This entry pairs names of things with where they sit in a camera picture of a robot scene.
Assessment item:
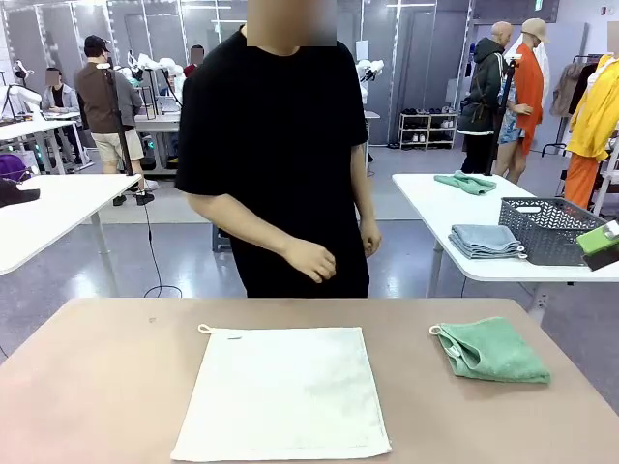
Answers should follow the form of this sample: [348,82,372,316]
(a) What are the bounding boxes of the dark grey plastic basket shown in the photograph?
[497,196,612,267]

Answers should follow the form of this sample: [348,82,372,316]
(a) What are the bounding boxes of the green towel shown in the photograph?
[427,316,552,386]
[432,169,498,197]

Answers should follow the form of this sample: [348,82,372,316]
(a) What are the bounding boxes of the white towel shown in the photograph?
[168,323,393,463]

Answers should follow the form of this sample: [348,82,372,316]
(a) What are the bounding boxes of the person's right forearm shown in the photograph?
[189,190,296,265]

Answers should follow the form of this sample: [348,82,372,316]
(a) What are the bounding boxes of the person's left forearm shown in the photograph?
[348,142,379,228]

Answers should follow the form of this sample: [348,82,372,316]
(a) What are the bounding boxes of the person's left hand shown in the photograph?
[359,217,384,258]

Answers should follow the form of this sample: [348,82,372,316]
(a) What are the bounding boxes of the person's right hand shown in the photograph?
[282,238,339,285]

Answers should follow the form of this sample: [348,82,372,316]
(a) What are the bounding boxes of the orange trousers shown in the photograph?
[563,152,605,210]

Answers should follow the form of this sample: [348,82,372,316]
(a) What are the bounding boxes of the black clothes rack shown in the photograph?
[540,54,604,157]

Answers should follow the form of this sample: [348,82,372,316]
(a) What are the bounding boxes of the yellow jacket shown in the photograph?
[565,53,619,162]

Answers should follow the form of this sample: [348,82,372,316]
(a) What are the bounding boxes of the white side table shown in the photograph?
[390,172,619,324]

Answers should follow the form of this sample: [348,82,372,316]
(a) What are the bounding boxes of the brown coat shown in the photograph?
[549,60,589,120]

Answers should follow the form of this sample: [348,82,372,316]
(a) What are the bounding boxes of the mannequin in orange garment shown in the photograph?
[493,17,551,186]

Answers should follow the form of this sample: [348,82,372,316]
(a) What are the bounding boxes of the mannequin in dark hooded jacket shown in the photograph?
[456,20,516,176]

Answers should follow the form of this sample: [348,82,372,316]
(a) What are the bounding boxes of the white shoe rack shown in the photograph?
[398,106,458,152]

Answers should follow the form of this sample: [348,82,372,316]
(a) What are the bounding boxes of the person in black t-shirt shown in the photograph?
[173,0,384,300]

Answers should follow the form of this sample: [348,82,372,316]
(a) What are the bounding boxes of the person in maroon top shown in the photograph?
[182,43,207,81]

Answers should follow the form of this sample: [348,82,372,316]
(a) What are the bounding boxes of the grey background robot desk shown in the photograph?
[133,110,183,175]

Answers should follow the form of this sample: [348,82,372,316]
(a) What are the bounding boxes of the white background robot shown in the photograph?
[126,51,188,98]
[0,60,45,122]

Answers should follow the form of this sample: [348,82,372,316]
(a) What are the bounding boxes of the man in brown jacket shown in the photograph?
[73,33,159,208]

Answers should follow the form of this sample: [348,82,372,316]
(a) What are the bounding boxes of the seated person in grey jacket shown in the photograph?
[40,67,84,168]

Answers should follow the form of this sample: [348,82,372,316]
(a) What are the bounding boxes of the white background desk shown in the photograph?
[0,118,94,176]

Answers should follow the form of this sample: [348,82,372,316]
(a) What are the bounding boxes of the black cloth item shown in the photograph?
[0,177,42,209]

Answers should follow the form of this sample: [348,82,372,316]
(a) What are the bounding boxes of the purple bag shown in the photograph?
[0,153,31,183]

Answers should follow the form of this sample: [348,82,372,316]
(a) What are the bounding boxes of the black camera tripod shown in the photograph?
[485,52,524,176]

